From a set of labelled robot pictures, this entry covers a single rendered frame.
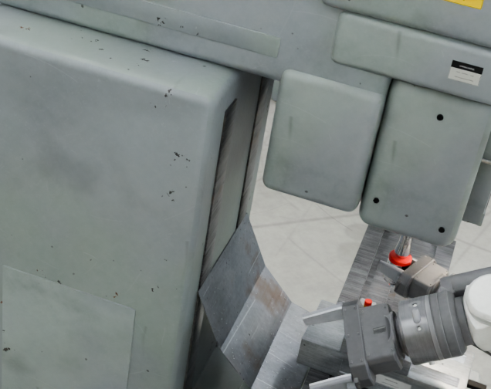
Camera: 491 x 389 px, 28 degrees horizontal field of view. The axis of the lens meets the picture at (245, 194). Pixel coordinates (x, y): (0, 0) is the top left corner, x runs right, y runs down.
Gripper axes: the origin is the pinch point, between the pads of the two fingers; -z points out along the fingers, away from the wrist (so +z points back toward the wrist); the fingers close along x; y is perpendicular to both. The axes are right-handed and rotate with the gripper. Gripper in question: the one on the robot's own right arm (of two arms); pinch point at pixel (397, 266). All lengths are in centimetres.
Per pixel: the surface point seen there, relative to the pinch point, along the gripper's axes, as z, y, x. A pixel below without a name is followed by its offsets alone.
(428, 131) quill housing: 2.7, -36.6, 9.7
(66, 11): -62, -41, 36
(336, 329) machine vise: -7.0, 18.4, 5.8
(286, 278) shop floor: -92, 117, -112
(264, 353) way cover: -19.4, 29.8, 12.8
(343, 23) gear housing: -13, -53, 18
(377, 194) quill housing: -2.6, -21.4, 11.8
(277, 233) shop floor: -113, 117, -132
